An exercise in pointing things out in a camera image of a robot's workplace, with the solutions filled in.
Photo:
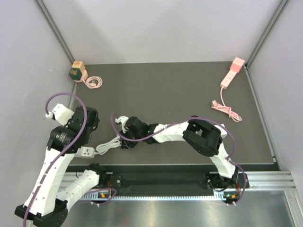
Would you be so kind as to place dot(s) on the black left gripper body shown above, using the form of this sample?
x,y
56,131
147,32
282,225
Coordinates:
x,y
89,132

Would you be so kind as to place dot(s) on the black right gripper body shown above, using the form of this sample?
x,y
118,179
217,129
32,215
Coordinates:
x,y
129,134

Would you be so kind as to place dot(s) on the white power strip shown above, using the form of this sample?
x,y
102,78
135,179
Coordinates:
x,y
85,152

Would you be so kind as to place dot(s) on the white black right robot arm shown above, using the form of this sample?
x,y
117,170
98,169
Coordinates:
x,y
205,138

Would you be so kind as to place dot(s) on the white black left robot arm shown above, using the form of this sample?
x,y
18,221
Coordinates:
x,y
47,206

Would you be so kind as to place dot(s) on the green wooden hexagon socket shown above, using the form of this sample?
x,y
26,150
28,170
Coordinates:
x,y
78,71

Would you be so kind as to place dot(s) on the pink power strip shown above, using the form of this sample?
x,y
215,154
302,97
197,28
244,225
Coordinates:
x,y
227,79

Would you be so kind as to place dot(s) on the pink cube adapter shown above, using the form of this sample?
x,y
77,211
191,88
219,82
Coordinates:
x,y
237,64

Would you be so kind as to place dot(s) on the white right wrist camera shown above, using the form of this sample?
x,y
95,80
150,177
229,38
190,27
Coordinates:
x,y
121,120

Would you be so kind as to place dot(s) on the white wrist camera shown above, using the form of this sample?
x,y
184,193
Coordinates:
x,y
121,120
61,114

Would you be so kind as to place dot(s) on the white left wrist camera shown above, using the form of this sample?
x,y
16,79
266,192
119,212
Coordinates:
x,y
61,114

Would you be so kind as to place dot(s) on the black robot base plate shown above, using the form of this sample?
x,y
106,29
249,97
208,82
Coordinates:
x,y
161,180

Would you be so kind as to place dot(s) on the grey cable duct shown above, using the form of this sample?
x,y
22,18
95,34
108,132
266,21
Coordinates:
x,y
217,196

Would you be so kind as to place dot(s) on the aluminium frame rail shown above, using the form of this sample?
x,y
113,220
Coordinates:
x,y
260,181

